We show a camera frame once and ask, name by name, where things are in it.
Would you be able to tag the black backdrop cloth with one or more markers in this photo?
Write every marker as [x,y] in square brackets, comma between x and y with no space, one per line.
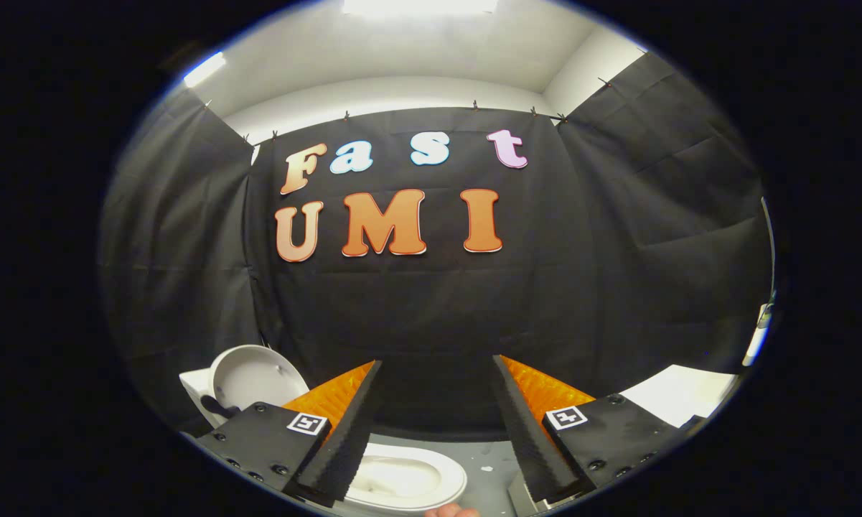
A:
[430,309]

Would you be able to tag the white toilet lid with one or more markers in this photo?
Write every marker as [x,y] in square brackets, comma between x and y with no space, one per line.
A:
[258,377]

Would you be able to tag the large ceiling light panel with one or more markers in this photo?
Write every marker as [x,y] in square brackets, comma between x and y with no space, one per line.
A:
[420,6]

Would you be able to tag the white panelled cabinet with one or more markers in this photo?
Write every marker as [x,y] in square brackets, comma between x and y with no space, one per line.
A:
[678,395]

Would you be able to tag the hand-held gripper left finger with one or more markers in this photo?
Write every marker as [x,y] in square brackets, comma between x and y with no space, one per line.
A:
[348,431]

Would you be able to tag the small ceiling light panel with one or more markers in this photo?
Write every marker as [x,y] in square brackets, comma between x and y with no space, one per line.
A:
[204,69]

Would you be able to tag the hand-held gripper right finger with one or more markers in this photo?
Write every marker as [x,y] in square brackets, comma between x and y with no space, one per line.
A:
[524,431]

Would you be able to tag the white toilet tank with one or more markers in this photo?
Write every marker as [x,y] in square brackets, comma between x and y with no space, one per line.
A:
[195,391]

